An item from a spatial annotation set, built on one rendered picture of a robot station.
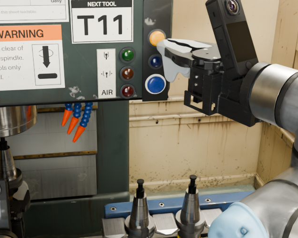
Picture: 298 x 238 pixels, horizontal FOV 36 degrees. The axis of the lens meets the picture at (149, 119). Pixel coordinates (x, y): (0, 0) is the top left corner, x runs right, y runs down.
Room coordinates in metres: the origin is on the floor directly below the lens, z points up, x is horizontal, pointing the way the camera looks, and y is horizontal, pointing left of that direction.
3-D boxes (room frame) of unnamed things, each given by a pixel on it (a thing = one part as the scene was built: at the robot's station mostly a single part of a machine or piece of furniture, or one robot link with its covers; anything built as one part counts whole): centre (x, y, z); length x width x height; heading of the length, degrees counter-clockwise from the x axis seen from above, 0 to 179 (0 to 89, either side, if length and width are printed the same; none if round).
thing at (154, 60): (0.74, -0.01, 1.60); 0.02 x 0.01 x 0.02; 101
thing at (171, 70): (0.68, -0.03, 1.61); 0.09 x 0.03 x 0.06; 41
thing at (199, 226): (0.81, -0.09, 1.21); 0.06 x 0.06 x 0.03
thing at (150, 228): (0.79, 0.01, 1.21); 0.06 x 0.06 x 0.03
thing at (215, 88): (0.61, -0.11, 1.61); 0.12 x 0.08 x 0.09; 41
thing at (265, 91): (0.55, -0.17, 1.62); 0.08 x 0.05 x 0.08; 131
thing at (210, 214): (0.82, -0.15, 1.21); 0.07 x 0.05 x 0.01; 11
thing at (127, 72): (0.73, 0.04, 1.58); 0.02 x 0.01 x 0.02; 101
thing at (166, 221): (0.80, -0.04, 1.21); 0.07 x 0.05 x 0.01; 11
